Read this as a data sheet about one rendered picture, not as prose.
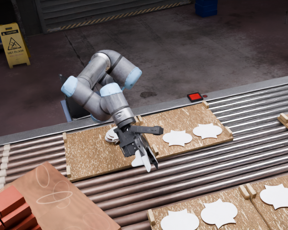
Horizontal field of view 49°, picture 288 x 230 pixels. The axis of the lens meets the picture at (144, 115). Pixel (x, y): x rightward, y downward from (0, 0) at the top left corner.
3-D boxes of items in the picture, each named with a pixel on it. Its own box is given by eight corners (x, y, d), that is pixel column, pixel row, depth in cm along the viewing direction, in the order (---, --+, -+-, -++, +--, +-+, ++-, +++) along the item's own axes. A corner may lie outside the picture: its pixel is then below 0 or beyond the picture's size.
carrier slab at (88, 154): (63, 137, 172) (63, 135, 171) (136, 121, 179) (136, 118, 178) (68, 183, 144) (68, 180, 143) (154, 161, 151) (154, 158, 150)
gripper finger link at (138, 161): (136, 178, 105) (131, 157, 111) (152, 170, 104) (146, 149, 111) (132, 174, 103) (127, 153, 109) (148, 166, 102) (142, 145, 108)
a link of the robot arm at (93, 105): (88, 99, 130) (98, 86, 121) (110, 115, 132) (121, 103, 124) (78, 112, 125) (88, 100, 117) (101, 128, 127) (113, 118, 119)
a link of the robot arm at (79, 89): (105, 37, 157) (68, 75, 115) (122, 51, 159) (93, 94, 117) (93, 54, 162) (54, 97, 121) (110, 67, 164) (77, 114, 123)
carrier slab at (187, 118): (137, 120, 180) (136, 118, 179) (203, 104, 187) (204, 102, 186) (156, 160, 152) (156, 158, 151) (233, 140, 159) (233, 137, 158)
